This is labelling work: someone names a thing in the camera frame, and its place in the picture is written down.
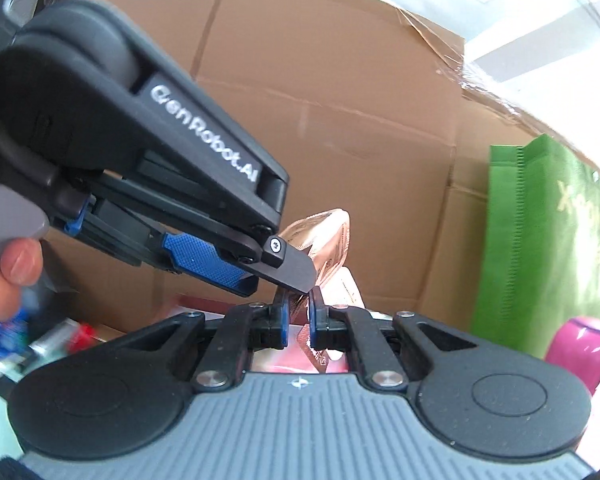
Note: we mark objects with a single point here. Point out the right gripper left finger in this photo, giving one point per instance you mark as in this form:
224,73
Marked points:
270,327

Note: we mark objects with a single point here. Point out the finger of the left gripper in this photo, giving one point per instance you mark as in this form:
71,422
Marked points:
194,257
285,266

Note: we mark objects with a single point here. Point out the pink thermos bottle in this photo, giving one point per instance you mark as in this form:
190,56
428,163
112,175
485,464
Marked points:
576,348

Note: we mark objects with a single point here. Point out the shiny rose gold packet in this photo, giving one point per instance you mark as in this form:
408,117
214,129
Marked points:
325,238

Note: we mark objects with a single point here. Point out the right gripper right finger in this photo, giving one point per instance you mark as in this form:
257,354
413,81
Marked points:
327,328

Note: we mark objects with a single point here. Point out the green fabric bag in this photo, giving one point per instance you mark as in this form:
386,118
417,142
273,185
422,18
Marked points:
541,258

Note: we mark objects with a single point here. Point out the person's left hand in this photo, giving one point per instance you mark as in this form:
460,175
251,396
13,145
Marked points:
21,266

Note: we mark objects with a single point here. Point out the red tape roll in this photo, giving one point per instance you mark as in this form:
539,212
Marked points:
82,339

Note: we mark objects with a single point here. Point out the large cardboard box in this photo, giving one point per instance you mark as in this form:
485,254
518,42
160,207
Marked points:
362,104

